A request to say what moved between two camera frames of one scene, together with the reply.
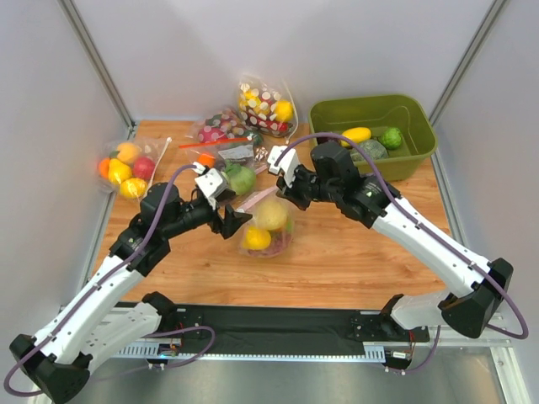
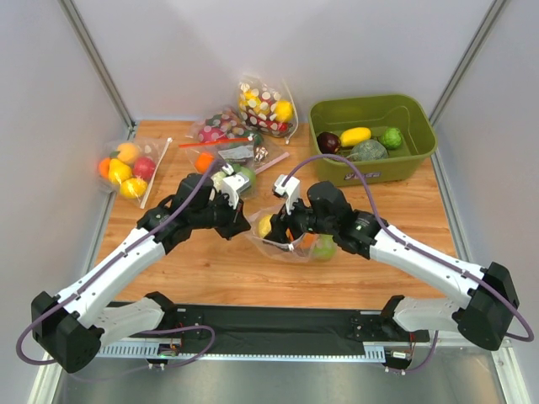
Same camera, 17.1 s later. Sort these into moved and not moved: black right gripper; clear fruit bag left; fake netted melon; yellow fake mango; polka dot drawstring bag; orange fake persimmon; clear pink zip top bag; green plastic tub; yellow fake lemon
Moved: clear pink zip top bag; black right gripper; yellow fake lemon
Not moved: clear fruit bag left; orange fake persimmon; green plastic tub; fake netted melon; yellow fake mango; polka dot drawstring bag
